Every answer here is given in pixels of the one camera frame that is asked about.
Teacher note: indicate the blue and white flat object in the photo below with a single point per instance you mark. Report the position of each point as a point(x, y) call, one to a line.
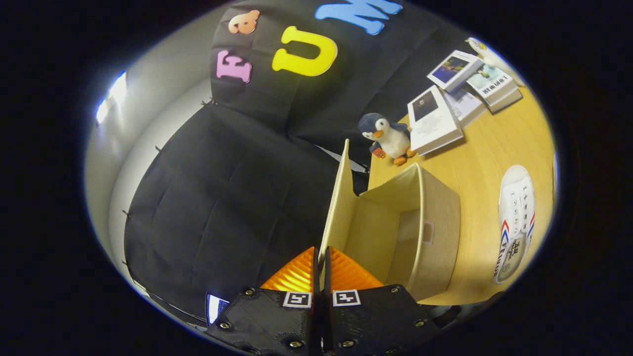
point(216, 309)

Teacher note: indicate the penguin plush toy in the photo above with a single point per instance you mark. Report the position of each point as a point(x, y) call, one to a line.
point(393, 141)

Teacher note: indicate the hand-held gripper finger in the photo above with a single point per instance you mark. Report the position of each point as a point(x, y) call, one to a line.
point(327, 279)
point(316, 277)

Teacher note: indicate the blue picture cover book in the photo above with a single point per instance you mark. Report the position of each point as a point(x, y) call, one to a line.
point(452, 69)

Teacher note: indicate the portrait cover book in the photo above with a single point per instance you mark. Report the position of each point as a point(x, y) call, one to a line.
point(435, 123)

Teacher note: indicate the white canvas shoe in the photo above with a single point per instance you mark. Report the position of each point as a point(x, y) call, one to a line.
point(517, 198)

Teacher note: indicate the white duck plush toy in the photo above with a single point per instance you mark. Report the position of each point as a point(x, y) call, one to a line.
point(487, 54)

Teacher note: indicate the black backdrop cloth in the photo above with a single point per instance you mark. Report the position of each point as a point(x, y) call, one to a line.
point(222, 198)

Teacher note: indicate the pale teal cover book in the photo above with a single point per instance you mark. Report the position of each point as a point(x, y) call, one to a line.
point(489, 81)

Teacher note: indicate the white printed booklet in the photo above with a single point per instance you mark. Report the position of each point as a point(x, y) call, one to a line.
point(467, 106)

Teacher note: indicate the beige fabric storage box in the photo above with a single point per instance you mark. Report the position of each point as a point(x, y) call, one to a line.
point(435, 237)

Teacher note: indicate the thick grey book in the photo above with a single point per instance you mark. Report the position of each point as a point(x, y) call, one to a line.
point(509, 99)

